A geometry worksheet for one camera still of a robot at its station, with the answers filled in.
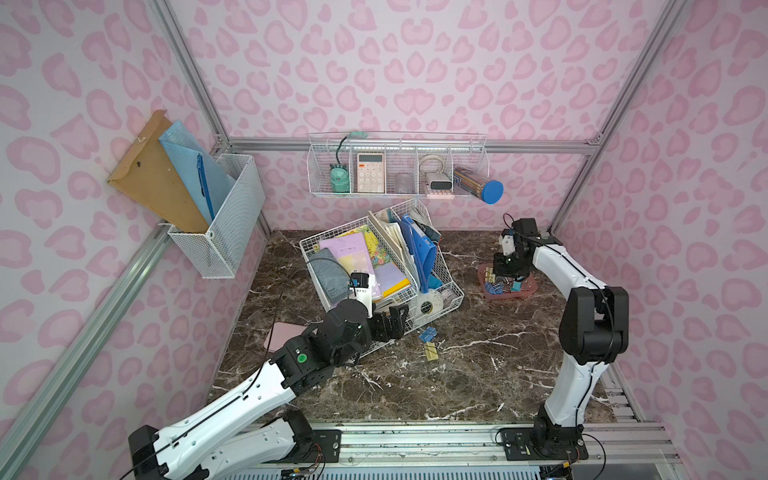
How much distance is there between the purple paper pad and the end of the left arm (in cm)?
Result: 19

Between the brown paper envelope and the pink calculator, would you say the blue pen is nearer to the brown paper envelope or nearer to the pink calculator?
the brown paper envelope

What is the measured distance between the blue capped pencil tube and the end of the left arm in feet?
1.45

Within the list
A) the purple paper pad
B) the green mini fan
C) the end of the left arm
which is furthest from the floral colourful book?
the end of the left arm

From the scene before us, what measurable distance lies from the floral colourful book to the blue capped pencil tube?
0.31 metres

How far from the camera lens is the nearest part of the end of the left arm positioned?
603mm

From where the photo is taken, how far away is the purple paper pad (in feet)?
2.74

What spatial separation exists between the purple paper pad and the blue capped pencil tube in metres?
0.35

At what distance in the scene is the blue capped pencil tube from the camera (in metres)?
0.85

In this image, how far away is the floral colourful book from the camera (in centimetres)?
86
